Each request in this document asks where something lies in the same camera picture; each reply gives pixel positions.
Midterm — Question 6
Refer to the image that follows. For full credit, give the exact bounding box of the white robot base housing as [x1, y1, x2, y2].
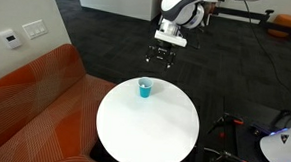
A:
[258, 117, 291, 162]

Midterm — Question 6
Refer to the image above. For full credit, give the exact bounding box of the orange patterned sofa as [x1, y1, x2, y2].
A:
[0, 39, 119, 162]

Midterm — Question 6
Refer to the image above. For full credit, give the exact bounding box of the black clamp with orange handle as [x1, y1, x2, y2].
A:
[202, 147, 252, 162]
[206, 111, 245, 137]

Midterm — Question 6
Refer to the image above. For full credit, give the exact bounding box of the black floor cable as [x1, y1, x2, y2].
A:
[238, 0, 291, 98]

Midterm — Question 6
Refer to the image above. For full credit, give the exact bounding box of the orange ottoman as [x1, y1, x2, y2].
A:
[267, 12, 291, 39]

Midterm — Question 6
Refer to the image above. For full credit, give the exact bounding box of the white counter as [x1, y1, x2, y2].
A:
[75, 0, 163, 23]

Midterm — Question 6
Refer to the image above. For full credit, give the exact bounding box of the white light switch plate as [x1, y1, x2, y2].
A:
[21, 17, 50, 41]

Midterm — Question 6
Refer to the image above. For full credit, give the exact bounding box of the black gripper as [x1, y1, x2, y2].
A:
[145, 39, 178, 71]

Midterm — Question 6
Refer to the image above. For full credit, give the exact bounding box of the long black bar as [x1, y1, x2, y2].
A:
[210, 5, 291, 33]

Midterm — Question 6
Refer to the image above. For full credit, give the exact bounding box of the black cable bundle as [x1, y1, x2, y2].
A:
[270, 108, 291, 132]

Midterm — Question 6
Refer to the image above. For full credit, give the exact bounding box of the blue plastic cup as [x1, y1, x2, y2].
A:
[137, 76, 155, 99]

